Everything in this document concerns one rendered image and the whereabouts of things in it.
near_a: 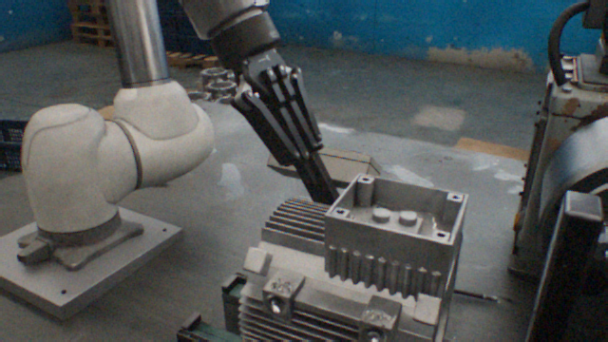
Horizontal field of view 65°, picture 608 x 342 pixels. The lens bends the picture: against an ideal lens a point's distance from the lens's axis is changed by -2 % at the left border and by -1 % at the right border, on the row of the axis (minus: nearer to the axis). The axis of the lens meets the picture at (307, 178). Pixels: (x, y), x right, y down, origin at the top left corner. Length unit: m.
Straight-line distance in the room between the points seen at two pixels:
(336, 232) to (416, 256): 0.08
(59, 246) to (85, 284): 0.11
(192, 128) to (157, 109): 0.09
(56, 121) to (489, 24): 5.55
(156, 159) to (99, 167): 0.12
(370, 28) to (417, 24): 0.63
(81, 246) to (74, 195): 0.11
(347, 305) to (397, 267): 0.06
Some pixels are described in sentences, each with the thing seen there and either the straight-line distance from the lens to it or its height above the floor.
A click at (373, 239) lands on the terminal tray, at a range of 0.45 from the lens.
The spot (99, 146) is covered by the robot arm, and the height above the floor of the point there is 1.04.
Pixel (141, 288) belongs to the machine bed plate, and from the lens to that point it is 0.96.
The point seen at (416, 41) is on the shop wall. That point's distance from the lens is 6.36.
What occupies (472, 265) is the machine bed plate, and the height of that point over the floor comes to 0.80.
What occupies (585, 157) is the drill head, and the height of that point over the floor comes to 1.13.
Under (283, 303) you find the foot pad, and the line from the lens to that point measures 0.48.
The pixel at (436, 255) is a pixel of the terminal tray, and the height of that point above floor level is 1.13.
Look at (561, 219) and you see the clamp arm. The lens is 0.30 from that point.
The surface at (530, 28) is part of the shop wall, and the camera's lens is 6.09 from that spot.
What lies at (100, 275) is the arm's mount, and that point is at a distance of 0.97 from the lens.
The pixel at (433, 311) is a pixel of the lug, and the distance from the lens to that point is 0.46.
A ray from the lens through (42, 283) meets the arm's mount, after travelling 0.99.
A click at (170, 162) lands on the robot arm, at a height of 0.96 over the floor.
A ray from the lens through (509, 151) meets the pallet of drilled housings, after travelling 3.35.
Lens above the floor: 1.38
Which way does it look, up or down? 27 degrees down
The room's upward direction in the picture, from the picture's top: straight up
